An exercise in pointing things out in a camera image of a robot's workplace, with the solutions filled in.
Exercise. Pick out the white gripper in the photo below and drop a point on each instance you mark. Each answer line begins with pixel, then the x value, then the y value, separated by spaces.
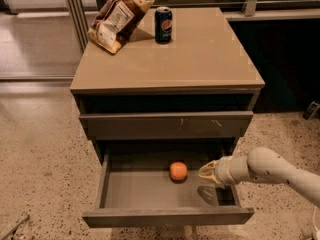
pixel 222 170

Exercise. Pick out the orange fruit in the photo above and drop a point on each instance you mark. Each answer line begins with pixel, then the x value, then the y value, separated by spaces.
pixel 178 171

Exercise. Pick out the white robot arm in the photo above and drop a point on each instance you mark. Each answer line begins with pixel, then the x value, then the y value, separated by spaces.
pixel 262 165

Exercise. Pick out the closed top drawer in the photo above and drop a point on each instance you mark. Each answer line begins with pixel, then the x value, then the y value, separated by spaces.
pixel 180 125

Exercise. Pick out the open middle drawer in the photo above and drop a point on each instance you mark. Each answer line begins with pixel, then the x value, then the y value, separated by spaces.
pixel 136 190

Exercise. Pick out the grey drawer cabinet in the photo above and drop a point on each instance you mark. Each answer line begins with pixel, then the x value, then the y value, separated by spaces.
pixel 203 69

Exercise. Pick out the small dark floor device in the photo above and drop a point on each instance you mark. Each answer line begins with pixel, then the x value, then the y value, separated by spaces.
pixel 311 110

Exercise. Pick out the blue Pepsi can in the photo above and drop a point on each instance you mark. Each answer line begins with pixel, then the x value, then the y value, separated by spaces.
pixel 163 24

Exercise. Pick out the brown chip bag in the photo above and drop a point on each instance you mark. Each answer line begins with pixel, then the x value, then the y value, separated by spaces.
pixel 114 24

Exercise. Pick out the metal tool on floor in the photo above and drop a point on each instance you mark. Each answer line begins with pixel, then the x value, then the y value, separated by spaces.
pixel 14 228

